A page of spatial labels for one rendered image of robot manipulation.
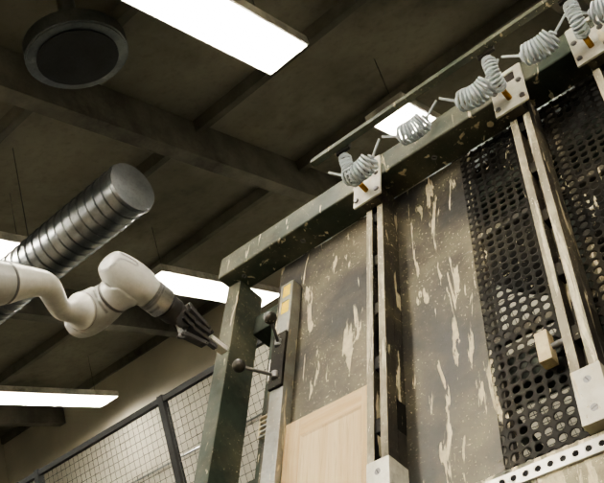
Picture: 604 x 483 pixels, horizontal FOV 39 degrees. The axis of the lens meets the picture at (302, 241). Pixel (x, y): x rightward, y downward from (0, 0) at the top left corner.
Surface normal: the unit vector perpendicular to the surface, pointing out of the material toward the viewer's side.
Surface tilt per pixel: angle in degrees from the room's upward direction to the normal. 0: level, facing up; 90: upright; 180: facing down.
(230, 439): 90
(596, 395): 60
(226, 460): 90
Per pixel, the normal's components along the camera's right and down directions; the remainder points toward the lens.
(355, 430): -0.66, -0.59
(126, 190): 0.73, -0.48
